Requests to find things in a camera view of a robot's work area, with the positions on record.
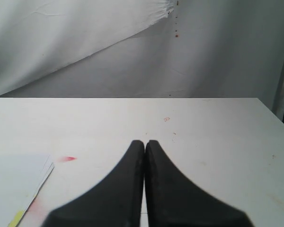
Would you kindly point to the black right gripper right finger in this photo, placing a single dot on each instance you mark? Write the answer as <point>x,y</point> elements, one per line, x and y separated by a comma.
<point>175,201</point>

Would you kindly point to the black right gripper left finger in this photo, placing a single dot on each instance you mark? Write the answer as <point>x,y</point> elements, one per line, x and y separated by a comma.
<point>116,201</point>

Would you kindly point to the yellow sticky tab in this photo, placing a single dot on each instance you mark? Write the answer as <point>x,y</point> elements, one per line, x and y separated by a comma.
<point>17,218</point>

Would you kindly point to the grey backdrop cloth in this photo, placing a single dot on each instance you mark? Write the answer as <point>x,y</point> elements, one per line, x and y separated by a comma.
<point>143,48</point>

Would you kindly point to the white paper stack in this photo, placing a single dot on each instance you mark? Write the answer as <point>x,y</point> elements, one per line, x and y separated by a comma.
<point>21,177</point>

